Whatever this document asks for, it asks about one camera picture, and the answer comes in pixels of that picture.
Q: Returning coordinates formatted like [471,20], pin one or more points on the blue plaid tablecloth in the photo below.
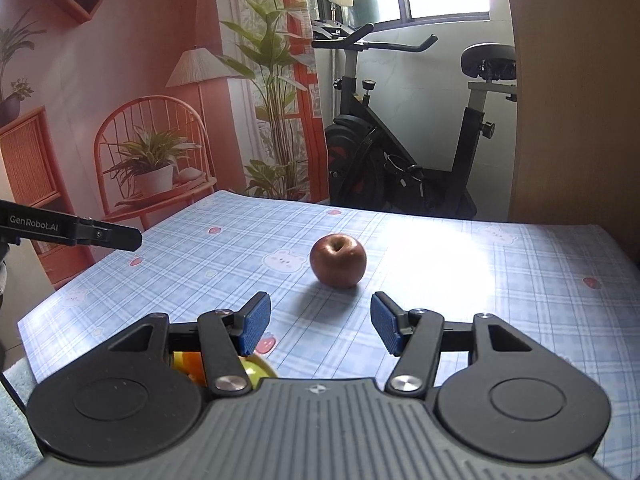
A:
[500,310]

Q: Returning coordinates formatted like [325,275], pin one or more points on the wooden cabinet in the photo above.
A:
[575,110]

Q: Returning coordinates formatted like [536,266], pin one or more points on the light blue fuzzy cloth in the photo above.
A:
[15,410]

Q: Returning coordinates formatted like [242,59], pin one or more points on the black exercise bike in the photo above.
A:
[350,160]

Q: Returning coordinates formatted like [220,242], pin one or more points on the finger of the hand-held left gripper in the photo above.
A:
[115,236]
[256,322]

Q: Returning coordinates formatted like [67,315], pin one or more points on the green apple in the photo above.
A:
[260,371]

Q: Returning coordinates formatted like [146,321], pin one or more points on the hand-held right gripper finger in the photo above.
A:
[385,325]

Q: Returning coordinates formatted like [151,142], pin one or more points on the orange tangerine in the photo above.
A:
[194,365]

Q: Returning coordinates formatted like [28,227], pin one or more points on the red apple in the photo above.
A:
[338,261]

